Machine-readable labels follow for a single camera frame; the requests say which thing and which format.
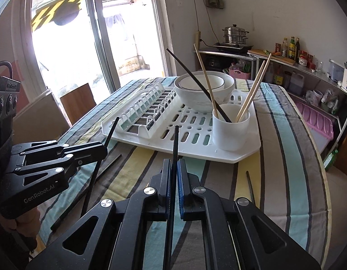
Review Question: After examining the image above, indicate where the pink plastic basket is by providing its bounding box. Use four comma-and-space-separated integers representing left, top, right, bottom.
228, 68, 251, 80

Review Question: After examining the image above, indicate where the wooden chair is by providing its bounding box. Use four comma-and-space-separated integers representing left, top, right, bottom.
60, 83, 96, 124

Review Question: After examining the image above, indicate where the white plastic dish rack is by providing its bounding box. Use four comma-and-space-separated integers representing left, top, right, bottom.
101, 83, 261, 163

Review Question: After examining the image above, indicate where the green glass bottle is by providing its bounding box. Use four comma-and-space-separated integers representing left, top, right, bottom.
323, 149, 338, 171

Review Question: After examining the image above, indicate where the large white bowl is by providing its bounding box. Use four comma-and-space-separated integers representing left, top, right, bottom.
173, 70, 236, 113

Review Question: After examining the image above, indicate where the person left hand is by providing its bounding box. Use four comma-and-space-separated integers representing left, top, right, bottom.
0, 207, 40, 238

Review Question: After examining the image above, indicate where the wooden chopstick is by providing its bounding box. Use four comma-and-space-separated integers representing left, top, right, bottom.
235, 54, 272, 123
235, 62, 265, 123
193, 43, 219, 118

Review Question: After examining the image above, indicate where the striped tablecloth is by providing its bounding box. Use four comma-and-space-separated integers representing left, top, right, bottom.
39, 77, 332, 269

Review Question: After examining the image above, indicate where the metal kitchen shelf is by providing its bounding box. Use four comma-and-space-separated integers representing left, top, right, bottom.
200, 46, 347, 145

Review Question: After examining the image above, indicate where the white utensil cup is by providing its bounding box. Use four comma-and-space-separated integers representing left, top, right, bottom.
212, 103, 251, 152

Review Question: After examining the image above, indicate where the pink lid storage box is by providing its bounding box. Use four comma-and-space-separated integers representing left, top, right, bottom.
294, 100, 334, 153

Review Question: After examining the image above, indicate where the wooden cutting board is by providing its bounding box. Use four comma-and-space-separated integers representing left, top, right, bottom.
247, 49, 296, 66

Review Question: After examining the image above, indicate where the steel steamer pot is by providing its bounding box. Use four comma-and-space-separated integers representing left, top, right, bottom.
222, 25, 249, 45

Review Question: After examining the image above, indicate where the black induction cooker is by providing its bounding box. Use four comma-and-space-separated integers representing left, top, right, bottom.
213, 43, 252, 52

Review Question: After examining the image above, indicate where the inner white bowl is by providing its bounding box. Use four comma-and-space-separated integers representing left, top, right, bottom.
178, 74, 224, 91

